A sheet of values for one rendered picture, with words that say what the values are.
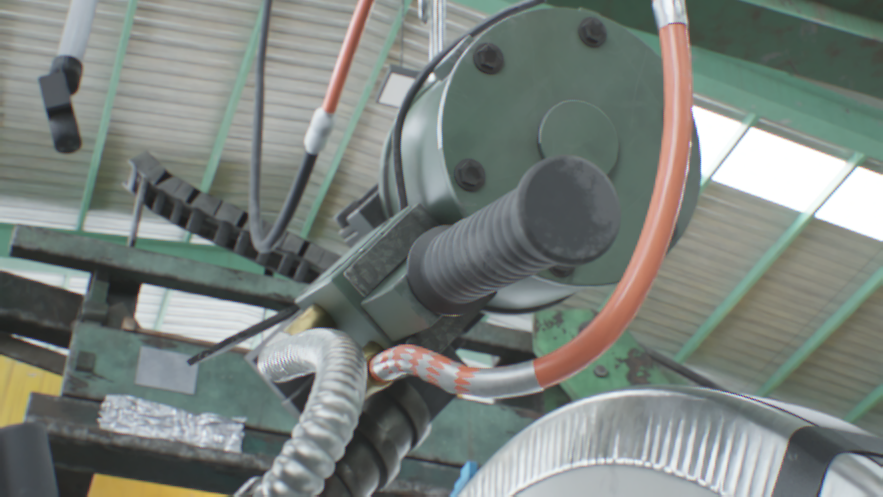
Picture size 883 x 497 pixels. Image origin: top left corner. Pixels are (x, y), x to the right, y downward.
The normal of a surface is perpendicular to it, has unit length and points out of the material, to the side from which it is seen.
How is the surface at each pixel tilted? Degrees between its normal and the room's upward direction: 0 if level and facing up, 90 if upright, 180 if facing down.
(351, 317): 137
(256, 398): 90
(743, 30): 180
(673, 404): 91
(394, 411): 101
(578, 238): 115
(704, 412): 89
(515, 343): 90
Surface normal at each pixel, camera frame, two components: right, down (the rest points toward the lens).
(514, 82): 0.34, -0.22
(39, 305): 0.55, -0.53
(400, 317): -0.67, 0.62
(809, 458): -0.93, -0.26
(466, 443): 0.34, -0.60
